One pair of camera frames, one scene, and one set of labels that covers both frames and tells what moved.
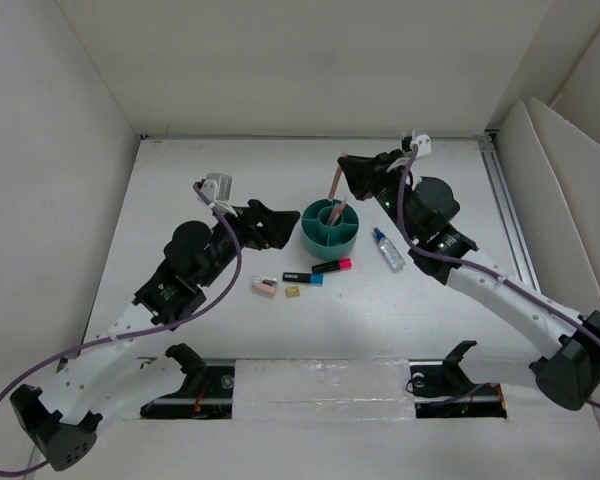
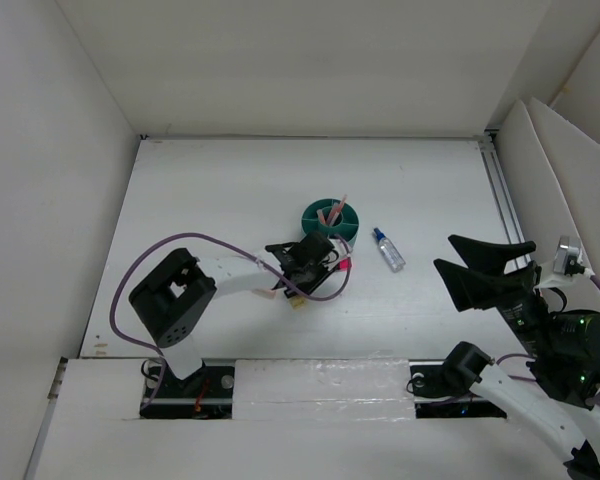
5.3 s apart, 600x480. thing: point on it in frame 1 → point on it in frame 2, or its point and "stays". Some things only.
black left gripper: (274, 225) → (324, 269)
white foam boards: (566, 187) stays
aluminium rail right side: (522, 255) stays
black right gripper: (363, 171) → (471, 287)
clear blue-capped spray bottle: (389, 251) stays
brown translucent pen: (335, 183) → (321, 216)
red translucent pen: (340, 209) stays
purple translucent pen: (334, 208) stays
